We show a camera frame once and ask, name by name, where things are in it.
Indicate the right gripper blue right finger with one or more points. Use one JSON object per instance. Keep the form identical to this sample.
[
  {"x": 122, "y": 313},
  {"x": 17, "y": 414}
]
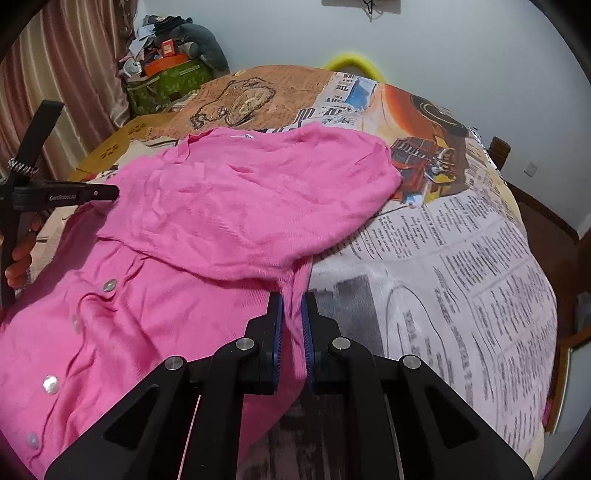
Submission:
[{"x": 319, "y": 331}]

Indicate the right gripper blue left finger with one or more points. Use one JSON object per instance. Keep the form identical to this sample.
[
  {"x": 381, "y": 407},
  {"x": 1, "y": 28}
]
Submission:
[{"x": 264, "y": 372}]

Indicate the pink knit button cardigan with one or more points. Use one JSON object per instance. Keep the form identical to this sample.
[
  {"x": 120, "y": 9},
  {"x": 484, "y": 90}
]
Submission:
[{"x": 199, "y": 236}]

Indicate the person's left hand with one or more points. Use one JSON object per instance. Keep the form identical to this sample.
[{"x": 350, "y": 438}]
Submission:
[{"x": 16, "y": 273}]

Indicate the wooden folding lap table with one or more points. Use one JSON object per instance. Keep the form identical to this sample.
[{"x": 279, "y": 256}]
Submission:
[{"x": 107, "y": 153}]

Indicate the newspaper print bed sheet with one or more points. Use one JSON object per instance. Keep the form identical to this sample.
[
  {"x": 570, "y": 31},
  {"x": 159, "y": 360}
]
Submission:
[{"x": 443, "y": 271}]

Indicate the striped red beige curtain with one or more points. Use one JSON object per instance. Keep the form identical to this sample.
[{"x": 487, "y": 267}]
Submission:
[{"x": 68, "y": 52}]

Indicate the green patterned storage box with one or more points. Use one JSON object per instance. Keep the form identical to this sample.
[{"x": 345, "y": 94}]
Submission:
[{"x": 156, "y": 93}]

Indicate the clutter pile of papers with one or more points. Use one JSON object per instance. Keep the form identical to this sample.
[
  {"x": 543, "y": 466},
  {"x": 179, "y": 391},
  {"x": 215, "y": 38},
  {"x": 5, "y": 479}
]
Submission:
[{"x": 154, "y": 39}]

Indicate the orange box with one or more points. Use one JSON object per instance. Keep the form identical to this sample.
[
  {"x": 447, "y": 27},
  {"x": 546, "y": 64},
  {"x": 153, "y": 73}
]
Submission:
[{"x": 164, "y": 63}]

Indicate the white wall outlet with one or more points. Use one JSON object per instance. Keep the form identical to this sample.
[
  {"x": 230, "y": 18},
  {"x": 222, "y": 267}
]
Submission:
[{"x": 531, "y": 169}]

